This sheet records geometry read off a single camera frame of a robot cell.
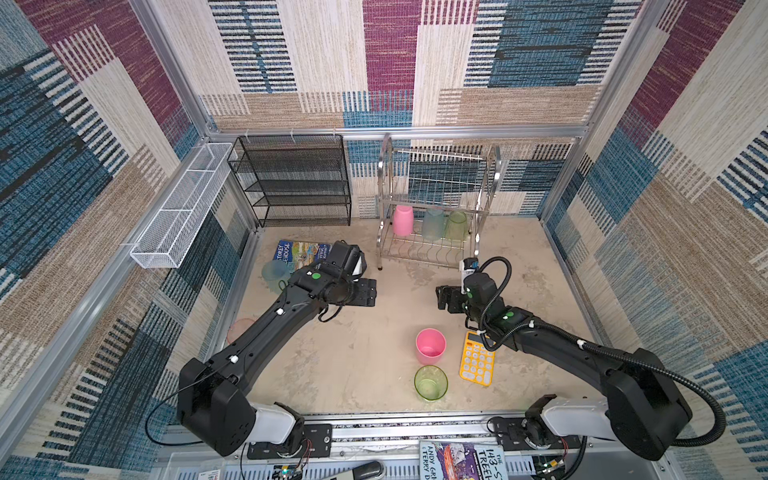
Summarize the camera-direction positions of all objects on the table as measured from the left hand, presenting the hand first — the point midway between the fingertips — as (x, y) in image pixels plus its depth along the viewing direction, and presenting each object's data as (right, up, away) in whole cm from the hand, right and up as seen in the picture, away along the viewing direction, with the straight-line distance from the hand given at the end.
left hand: (364, 288), depth 80 cm
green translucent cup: (+30, +18, +24) cm, 43 cm away
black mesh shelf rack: (-28, +35, +31) cm, 54 cm away
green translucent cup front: (+17, -25, 0) cm, 30 cm away
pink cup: (+12, +20, +24) cm, 34 cm away
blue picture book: (-26, +8, +28) cm, 39 cm away
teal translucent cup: (+22, +19, +27) cm, 40 cm away
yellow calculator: (+31, -21, +5) cm, 38 cm away
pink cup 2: (+18, -16, +5) cm, 25 cm away
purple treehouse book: (+23, -38, -11) cm, 46 cm away
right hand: (+24, -2, +7) cm, 25 cm away
